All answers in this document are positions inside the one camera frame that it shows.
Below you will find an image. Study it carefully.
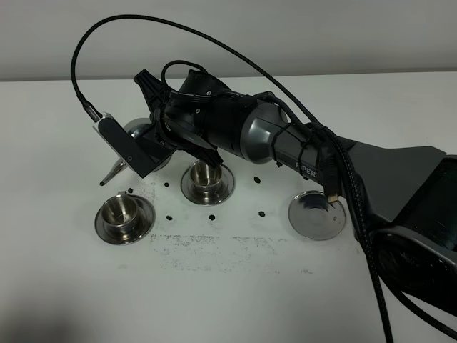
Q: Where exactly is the steel teapot saucer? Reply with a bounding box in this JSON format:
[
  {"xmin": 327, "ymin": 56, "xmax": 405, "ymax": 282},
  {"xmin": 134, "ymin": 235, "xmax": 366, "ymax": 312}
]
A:
[{"xmin": 288, "ymin": 190, "xmax": 346, "ymax": 241}]

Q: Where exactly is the steel saucer far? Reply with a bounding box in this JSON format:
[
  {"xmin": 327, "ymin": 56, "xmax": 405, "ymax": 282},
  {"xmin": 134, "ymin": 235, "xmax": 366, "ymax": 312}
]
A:
[{"xmin": 181, "ymin": 162, "xmax": 235, "ymax": 206}]

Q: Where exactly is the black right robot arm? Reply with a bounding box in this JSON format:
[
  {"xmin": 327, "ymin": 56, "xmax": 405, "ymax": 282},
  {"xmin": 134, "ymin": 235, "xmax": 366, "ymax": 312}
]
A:
[{"xmin": 134, "ymin": 70, "xmax": 456, "ymax": 314}]

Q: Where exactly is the steel teacup far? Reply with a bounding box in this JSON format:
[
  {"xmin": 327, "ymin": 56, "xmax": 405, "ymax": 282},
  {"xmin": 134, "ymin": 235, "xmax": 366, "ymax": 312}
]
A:
[{"xmin": 189, "ymin": 161, "xmax": 223, "ymax": 199}]

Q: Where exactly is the steel teacup near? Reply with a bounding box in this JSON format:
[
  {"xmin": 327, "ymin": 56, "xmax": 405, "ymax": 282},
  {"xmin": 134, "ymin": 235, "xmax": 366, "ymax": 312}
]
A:
[{"xmin": 100, "ymin": 194, "xmax": 139, "ymax": 242}]

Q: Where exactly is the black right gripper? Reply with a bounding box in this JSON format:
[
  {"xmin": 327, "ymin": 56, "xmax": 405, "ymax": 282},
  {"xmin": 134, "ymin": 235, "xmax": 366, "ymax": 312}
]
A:
[{"xmin": 134, "ymin": 69, "xmax": 223, "ymax": 168}]

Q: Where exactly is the stainless steel teapot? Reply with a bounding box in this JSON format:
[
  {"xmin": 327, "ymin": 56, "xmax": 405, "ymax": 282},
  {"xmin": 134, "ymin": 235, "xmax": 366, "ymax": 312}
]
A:
[{"xmin": 94, "ymin": 114, "xmax": 175, "ymax": 186}]

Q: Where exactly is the steel teacup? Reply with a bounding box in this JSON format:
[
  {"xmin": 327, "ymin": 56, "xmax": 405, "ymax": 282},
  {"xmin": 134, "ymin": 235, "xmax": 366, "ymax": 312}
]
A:
[
  {"xmin": 100, "ymin": 194, "xmax": 139, "ymax": 242},
  {"xmin": 189, "ymin": 161, "xmax": 223, "ymax": 199}
]

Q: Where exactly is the steel saucer near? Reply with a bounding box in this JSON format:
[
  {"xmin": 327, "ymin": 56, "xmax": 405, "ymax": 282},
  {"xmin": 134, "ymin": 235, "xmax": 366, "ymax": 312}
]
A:
[{"xmin": 94, "ymin": 193, "xmax": 155, "ymax": 245}]

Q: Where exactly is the black braided camera cable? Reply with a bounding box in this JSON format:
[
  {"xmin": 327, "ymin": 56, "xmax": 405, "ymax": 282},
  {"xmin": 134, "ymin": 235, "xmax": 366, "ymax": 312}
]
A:
[{"xmin": 70, "ymin": 14, "xmax": 395, "ymax": 343}]

